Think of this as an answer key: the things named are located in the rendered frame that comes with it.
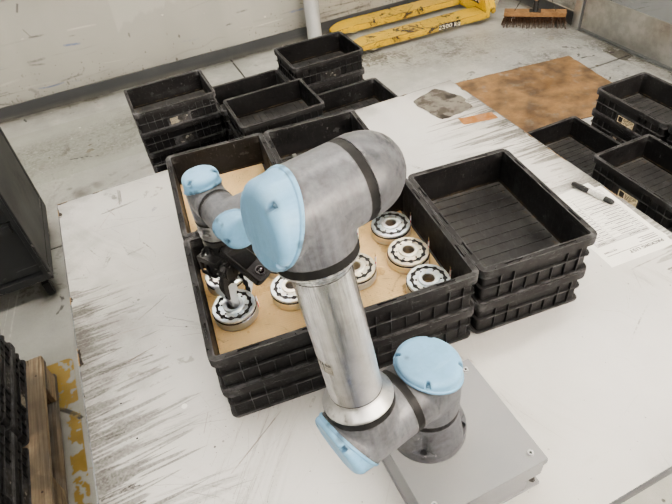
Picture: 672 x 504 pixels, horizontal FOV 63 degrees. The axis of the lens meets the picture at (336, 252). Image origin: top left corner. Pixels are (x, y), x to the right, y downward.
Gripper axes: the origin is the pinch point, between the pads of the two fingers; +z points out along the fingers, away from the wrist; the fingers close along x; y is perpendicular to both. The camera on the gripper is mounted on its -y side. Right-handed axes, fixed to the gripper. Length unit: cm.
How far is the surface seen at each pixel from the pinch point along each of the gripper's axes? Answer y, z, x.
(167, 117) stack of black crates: 131, 31, -93
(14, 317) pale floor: 152, 84, 7
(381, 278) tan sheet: -24.3, 2.6, -22.6
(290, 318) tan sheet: -11.7, 2.6, -1.8
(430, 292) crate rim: -40.1, -6.9, -15.8
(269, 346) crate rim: -17.9, -6.6, 11.8
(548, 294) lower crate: -60, 10, -42
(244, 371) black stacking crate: -13.0, 0.1, 16.0
